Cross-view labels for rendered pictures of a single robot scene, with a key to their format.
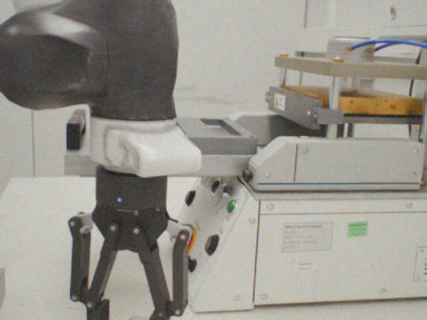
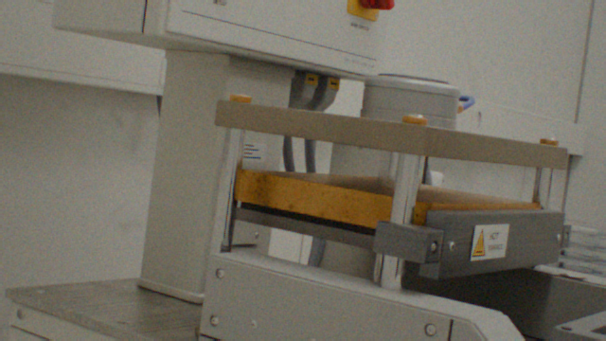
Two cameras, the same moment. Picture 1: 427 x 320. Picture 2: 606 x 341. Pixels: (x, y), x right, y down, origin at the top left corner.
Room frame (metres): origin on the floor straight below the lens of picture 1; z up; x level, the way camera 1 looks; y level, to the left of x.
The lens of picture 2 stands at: (1.48, 0.26, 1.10)
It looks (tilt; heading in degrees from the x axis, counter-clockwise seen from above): 3 degrees down; 226
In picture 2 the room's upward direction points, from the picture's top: 8 degrees clockwise
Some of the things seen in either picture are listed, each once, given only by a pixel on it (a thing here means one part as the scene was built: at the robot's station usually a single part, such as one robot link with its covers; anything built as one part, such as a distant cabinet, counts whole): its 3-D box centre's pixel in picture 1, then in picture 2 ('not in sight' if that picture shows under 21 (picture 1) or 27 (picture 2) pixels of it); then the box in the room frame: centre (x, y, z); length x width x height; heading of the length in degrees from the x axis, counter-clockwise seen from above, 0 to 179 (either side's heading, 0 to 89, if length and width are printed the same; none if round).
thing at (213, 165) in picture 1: (163, 140); not in sight; (0.84, 0.08, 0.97); 0.30 x 0.22 x 0.08; 101
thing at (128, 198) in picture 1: (131, 207); not in sight; (0.54, 0.09, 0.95); 0.08 x 0.08 x 0.09
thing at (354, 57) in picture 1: (370, 77); (382, 152); (0.88, -0.26, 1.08); 0.31 x 0.24 x 0.13; 11
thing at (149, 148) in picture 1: (144, 145); not in sight; (0.51, 0.07, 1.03); 0.13 x 0.12 x 0.05; 170
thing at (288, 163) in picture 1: (331, 163); (531, 305); (0.74, -0.17, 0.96); 0.26 x 0.05 x 0.07; 101
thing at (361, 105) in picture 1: (348, 87); (405, 178); (0.89, -0.22, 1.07); 0.22 x 0.17 x 0.10; 11
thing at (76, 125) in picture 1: (77, 127); not in sight; (0.81, 0.22, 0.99); 0.15 x 0.02 x 0.04; 11
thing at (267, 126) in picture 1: (278, 131); (365, 339); (1.02, -0.13, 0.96); 0.25 x 0.05 x 0.07; 101
